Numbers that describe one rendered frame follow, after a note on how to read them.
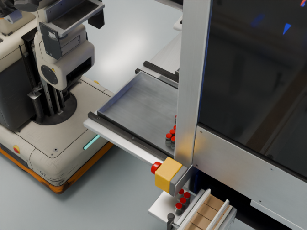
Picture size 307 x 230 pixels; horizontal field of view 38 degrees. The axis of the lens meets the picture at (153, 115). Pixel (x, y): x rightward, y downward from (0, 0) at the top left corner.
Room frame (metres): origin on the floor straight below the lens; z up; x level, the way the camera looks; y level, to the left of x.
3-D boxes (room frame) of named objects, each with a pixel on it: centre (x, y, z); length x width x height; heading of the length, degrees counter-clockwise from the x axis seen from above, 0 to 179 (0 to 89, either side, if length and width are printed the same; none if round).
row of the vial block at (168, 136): (1.00, -0.10, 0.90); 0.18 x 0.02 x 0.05; 144
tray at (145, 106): (1.07, -0.01, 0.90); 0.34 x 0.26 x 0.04; 54
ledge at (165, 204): (0.69, -0.08, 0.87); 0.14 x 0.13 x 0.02; 54
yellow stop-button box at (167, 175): (0.73, -0.05, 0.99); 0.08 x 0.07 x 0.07; 54
